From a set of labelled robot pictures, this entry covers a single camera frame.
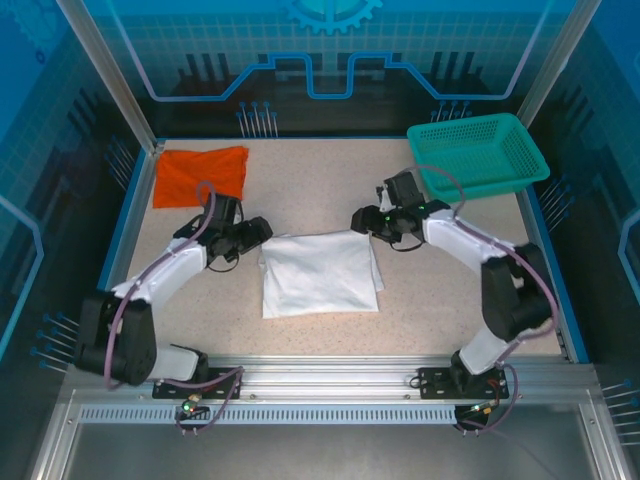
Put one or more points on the teal plastic basket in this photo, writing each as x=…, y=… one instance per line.
x=480, y=150

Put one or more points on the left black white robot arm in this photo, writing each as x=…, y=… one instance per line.
x=130, y=340

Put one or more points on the blue table rim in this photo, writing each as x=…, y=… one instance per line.
x=117, y=245
x=547, y=235

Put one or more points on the right aluminium frame post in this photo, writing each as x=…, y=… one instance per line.
x=550, y=70

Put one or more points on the right blue table rim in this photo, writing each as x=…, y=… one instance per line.
x=547, y=235

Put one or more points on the left aluminium frame post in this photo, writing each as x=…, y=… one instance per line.
x=115, y=75

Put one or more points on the aluminium mounting rail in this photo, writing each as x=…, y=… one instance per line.
x=325, y=377

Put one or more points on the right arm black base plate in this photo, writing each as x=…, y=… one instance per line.
x=435, y=385

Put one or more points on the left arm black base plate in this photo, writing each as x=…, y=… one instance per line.
x=225, y=386

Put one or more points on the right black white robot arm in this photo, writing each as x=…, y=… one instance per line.
x=510, y=295

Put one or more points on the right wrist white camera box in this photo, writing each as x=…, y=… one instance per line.
x=384, y=196

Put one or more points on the orange folded t-shirt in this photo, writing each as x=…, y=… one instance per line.
x=200, y=177

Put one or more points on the left blue table rim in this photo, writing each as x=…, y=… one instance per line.
x=117, y=245

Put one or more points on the white t-shirt with black print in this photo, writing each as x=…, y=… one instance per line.
x=320, y=275

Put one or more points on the grey metal front panel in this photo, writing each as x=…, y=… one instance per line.
x=320, y=455

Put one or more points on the aluminium frame post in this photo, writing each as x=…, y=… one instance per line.
x=550, y=70
x=115, y=75

